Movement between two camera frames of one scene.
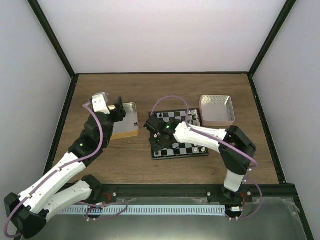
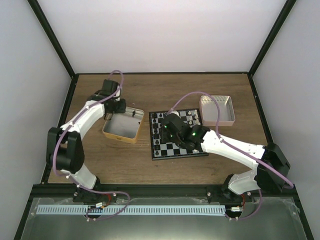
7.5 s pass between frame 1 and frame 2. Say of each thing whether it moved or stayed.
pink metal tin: stayed
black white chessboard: stayed
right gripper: moved
